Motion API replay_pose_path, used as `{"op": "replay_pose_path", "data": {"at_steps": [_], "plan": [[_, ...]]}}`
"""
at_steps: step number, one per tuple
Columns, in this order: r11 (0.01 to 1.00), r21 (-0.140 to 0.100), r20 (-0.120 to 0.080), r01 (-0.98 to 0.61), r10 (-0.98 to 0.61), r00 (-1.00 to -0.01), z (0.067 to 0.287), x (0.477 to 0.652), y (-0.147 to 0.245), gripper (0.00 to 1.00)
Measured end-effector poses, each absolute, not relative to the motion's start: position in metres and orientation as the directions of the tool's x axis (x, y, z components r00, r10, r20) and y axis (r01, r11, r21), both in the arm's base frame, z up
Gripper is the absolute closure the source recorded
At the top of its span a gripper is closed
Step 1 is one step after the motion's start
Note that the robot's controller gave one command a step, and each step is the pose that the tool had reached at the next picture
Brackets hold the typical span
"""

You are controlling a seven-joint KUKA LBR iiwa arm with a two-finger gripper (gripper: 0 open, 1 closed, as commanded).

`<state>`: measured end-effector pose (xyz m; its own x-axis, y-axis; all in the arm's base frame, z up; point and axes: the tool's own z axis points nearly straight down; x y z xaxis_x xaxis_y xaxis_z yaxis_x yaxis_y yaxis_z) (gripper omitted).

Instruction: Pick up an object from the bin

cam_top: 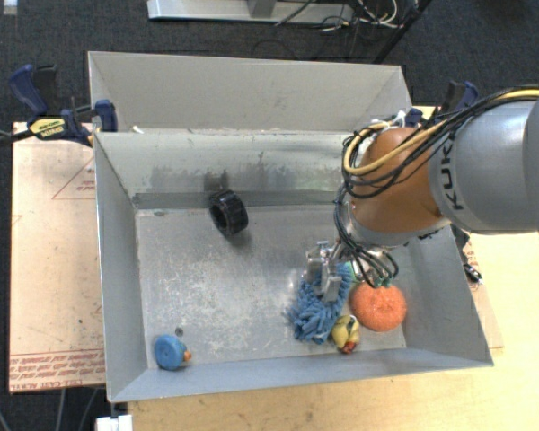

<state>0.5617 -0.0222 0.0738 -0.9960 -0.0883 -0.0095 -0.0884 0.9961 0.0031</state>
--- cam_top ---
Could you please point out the brown cardboard board red print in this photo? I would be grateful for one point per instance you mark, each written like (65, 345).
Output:
(54, 258)

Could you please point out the blue round toy orange tip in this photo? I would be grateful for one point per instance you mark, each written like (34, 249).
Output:
(170, 352)

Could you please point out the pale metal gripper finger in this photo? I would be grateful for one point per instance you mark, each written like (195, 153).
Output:
(333, 284)
(315, 258)

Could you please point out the grey metal bin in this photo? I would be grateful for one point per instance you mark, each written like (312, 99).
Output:
(233, 281)

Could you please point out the orange sponge ball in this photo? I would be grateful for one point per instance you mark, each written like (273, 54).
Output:
(378, 306)

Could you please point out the yellow toy duck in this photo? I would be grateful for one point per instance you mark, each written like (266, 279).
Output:
(346, 332)

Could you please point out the blue shaggy cloth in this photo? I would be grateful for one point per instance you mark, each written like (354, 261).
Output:
(316, 314)

